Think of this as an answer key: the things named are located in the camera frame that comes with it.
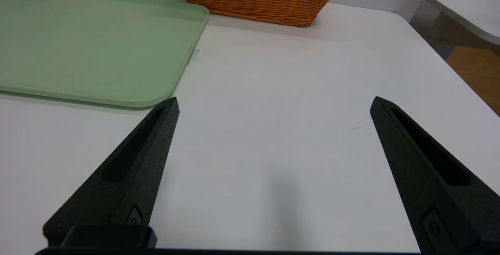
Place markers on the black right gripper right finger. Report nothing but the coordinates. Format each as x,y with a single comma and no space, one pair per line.
449,208

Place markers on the white side table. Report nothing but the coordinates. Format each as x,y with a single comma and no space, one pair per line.
468,5

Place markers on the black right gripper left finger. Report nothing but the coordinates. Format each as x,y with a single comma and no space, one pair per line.
117,192

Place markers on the light green plastic tray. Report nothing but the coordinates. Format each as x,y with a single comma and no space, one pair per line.
90,48

